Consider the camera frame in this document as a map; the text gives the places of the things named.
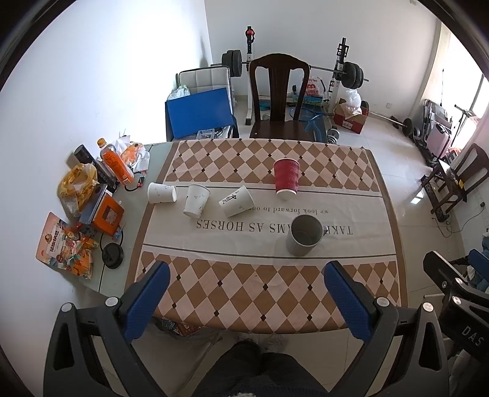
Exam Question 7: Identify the person's legs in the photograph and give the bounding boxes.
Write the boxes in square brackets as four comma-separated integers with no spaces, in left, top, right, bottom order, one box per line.
[198,339,330,397]

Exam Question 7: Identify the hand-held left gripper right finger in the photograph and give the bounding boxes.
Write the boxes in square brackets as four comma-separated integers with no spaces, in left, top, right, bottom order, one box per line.
[323,260,451,397]

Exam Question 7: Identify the red and white bag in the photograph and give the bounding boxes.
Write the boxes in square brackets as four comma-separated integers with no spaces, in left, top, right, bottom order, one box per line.
[301,77,326,101]

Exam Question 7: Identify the white plastic bag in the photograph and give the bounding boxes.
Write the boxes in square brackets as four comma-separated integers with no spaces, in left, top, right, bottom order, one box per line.
[339,88,363,116]

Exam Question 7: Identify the yellow plastic bag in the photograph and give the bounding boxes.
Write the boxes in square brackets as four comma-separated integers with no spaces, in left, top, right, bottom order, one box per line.
[57,163,101,215]

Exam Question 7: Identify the orange box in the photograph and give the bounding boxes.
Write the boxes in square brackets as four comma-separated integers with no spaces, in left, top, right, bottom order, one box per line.
[79,190,126,235]

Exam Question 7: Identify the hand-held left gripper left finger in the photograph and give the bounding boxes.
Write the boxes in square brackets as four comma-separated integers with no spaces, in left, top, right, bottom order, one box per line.
[44,260,171,397]

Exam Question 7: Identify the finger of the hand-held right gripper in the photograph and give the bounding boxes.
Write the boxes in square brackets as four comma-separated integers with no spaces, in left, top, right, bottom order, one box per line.
[468,249,489,277]
[422,250,466,302]

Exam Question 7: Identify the barbell on floor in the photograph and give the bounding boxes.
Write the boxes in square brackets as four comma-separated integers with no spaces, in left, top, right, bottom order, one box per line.
[366,112,421,139]

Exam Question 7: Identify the red cardboard box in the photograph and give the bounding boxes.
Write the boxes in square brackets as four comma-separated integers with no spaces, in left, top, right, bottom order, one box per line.
[333,102,370,134]

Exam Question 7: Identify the black round lid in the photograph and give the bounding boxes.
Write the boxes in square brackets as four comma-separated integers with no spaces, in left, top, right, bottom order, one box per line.
[101,243,125,270]

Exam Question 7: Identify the white paper cup black print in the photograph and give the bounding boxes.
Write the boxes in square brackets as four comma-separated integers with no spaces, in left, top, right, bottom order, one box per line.
[219,185,255,218]

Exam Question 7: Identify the dark wooden chair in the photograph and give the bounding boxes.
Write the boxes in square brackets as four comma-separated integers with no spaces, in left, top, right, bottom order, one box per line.
[248,53,311,140]

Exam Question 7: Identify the grey mug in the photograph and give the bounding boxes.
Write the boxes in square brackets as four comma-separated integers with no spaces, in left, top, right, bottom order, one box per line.
[286,214,325,257]

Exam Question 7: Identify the brown wooden chair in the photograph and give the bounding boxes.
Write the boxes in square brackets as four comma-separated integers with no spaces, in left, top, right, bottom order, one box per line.
[429,143,489,215]

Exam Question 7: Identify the red ribbed paper cup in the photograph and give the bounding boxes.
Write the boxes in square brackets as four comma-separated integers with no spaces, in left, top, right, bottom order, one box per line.
[274,158,301,201]

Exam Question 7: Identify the orange drink bottle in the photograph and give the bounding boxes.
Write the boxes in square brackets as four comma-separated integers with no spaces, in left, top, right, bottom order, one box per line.
[96,138,135,187]

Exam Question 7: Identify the black cylinder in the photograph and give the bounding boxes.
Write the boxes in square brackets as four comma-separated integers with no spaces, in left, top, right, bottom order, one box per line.
[73,144,101,170]

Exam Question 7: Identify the blue badminton racket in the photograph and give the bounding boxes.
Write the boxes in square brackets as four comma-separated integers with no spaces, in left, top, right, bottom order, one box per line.
[289,106,334,131]

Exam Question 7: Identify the orange snack packet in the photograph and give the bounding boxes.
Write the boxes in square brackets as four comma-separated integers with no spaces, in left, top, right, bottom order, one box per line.
[36,212,94,282]

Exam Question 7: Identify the blue board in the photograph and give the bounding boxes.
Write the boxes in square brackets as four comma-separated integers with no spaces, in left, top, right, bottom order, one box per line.
[165,87,235,141]

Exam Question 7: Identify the pink suitcase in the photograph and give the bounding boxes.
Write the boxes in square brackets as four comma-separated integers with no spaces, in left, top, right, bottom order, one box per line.
[427,121,454,160]

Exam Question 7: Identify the plain white paper cup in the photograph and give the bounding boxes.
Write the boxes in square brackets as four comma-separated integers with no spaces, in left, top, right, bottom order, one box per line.
[183,184,211,219]
[147,182,178,204]

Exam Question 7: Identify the barbell on rack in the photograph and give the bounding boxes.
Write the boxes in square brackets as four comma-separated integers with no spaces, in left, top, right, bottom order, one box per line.
[221,49,370,91]

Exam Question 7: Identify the white padded chair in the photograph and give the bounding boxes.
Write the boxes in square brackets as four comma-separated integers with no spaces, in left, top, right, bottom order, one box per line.
[177,67,234,109]

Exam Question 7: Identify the orange crumpled wrapper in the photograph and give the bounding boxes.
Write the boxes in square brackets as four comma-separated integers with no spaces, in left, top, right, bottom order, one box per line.
[120,141,150,171]

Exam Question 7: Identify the checkered tablecloth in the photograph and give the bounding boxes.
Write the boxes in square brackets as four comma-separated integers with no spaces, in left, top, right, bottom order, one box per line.
[134,139,403,331]

